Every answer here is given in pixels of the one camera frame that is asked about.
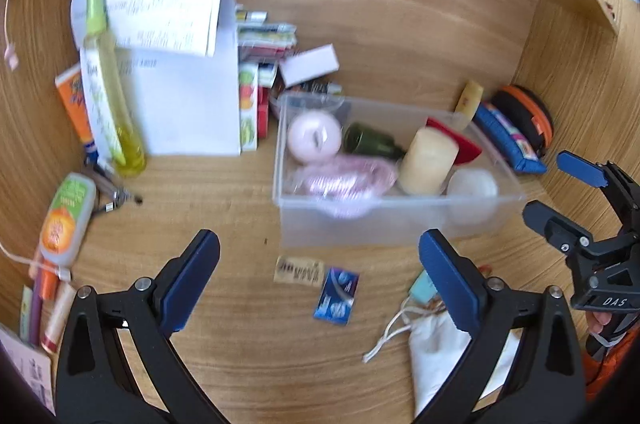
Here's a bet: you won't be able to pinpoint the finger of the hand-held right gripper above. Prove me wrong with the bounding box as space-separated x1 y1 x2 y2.
556 150 640 232
522 200 598 269

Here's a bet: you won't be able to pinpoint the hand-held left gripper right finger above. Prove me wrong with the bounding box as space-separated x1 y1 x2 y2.
419 229 588 424

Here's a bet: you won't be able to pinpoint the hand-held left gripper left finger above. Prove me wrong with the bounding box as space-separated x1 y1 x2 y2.
54 229 231 424

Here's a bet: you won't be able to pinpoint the light blue item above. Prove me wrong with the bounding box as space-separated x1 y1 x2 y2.
409 270 436 305

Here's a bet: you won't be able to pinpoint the white drawstring pouch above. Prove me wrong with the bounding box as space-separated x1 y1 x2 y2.
362 299 523 417

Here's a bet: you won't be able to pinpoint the white round jar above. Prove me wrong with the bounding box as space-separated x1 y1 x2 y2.
446 169 499 225

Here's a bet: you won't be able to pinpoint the brown card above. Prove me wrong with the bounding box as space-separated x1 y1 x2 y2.
274 256 323 287

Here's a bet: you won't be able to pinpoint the red pouch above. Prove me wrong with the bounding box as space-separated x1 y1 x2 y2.
426 118 482 165

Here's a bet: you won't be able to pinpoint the clear plastic bin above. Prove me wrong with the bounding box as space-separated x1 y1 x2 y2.
272 92 527 249

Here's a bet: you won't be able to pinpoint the blue foil sachet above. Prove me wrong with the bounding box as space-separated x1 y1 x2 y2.
313 268 361 326

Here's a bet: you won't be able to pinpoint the cream pillar candle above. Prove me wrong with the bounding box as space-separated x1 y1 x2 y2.
400 127 460 196

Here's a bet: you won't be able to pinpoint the bagged pink cable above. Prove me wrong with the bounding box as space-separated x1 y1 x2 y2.
291 155 398 217

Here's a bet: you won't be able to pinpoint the dark green glass bottle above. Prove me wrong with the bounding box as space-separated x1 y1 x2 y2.
343 122 406 161

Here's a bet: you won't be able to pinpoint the pink round jar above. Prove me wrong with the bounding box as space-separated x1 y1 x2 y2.
287 112 343 165

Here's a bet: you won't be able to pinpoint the person's right forearm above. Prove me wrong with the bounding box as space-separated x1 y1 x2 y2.
584 329 640 402

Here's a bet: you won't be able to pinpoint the wooden desktop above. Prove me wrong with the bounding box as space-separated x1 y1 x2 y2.
0 144 601 424

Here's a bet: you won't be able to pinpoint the person's right hand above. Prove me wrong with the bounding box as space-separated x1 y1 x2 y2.
587 311 611 335

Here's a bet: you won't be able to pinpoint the black orange zip case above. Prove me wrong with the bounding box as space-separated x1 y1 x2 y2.
489 84 554 152

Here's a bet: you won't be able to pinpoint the blue zip pouch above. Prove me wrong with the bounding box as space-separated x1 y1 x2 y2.
472 102 548 175

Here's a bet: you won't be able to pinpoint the metal nail clippers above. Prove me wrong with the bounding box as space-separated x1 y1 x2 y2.
82 156 143 215

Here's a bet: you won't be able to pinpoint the small yellow bottle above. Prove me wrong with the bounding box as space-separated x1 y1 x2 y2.
452 80 485 129

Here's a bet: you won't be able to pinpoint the white red lip balm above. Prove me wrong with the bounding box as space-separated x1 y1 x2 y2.
41 282 77 353

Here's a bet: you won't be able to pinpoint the grey bottle with orange label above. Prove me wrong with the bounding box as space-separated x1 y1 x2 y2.
37 172 97 299

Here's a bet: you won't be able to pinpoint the yellow spray bottle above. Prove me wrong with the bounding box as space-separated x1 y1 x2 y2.
85 0 147 178

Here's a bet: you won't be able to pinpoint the purple pen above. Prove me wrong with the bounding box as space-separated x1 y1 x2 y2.
27 284 47 347

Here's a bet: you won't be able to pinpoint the white file box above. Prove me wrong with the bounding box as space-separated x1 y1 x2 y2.
70 0 241 156

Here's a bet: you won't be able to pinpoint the green stick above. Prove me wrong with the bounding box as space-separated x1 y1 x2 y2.
20 286 33 341

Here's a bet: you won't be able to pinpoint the fruit printed carton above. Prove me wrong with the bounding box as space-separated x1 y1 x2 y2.
239 64 261 152

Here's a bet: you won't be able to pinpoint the small red box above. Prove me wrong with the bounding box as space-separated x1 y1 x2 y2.
257 86 271 139

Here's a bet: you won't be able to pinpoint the white printed booklet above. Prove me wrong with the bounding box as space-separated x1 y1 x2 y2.
0 324 56 415

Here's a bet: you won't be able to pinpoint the white green printed tube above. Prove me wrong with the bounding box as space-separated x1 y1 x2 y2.
79 46 126 167

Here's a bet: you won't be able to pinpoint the orange sunscreen tube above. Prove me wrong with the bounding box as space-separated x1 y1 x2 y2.
55 64 98 155

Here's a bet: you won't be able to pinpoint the small white box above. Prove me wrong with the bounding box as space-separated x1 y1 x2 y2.
278 44 340 87

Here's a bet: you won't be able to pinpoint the stack of flat packets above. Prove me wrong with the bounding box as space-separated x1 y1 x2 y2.
235 6 298 64

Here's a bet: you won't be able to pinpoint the white printed paper sheet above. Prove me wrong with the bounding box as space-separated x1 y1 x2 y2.
102 0 227 57
70 0 108 49

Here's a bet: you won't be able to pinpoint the white charging cable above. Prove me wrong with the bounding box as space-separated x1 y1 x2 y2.
0 241 72 281

